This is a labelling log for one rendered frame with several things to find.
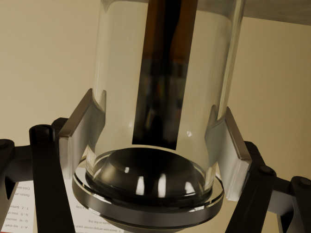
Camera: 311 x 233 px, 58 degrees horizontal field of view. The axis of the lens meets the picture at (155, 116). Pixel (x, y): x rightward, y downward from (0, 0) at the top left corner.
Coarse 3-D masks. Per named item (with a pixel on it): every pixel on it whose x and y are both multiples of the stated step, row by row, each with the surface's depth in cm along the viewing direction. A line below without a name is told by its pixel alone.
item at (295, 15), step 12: (252, 0) 59; (264, 0) 58; (276, 0) 57; (288, 0) 56; (300, 0) 55; (252, 12) 68; (264, 12) 67; (276, 12) 66; (288, 12) 64; (300, 12) 63; (300, 24) 74
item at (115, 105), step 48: (144, 0) 14; (192, 0) 14; (240, 0) 16; (96, 48) 17; (144, 48) 15; (192, 48) 15; (96, 96) 17; (144, 96) 15; (192, 96) 15; (96, 144) 17; (144, 144) 15; (192, 144) 16; (96, 192) 16; (144, 192) 16; (192, 192) 17
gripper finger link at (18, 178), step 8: (56, 120) 18; (64, 120) 18; (56, 128) 17; (56, 136) 16; (56, 144) 15; (16, 152) 14; (24, 152) 14; (16, 160) 14; (24, 160) 14; (8, 168) 14; (16, 168) 14; (24, 168) 14; (8, 176) 14; (16, 176) 14; (24, 176) 14; (32, 176) 14
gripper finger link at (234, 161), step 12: (228, 108) 21; (228, 120) 19; (228, 132) 18; (228, 144) 17; (240, 144) 16; (228, 156) 17; (240, 156) 15; (228, 168) 16; (240, 168) 15; (228, 180) 16; (240, 180) 15; (228, 192) 16; (240, 192) 16
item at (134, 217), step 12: (72, 180) 19; (84, 192) 17; (96, 204) 16; (108, 204) 16; (216, 204) 17; (108, 216) 16; (120, 216) 15; (132, 216) 15; (144, 216) 15; (156, 216) 15; (168, 216) 15; (180, 216) 16; (192, 216) 16; (204, 216) 17
